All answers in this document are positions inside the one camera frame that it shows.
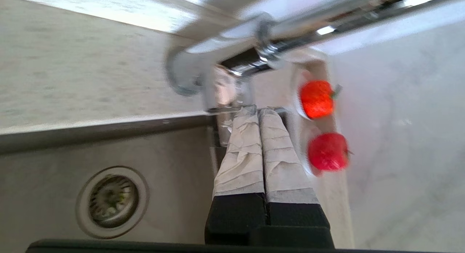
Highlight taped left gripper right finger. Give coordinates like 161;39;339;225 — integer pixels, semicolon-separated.
254;108;335;248

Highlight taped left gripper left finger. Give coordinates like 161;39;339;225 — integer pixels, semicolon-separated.
205;105;269;246

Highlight stainless steel sink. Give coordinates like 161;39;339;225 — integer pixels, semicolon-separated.
0;110;303;247

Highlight red apple on dish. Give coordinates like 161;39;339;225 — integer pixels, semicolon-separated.
301;127;350;178

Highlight round metal drain strainer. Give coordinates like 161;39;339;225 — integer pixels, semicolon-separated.
75;166;150;240

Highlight chrome faucet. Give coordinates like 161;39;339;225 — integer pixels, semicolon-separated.
165;0;465;114

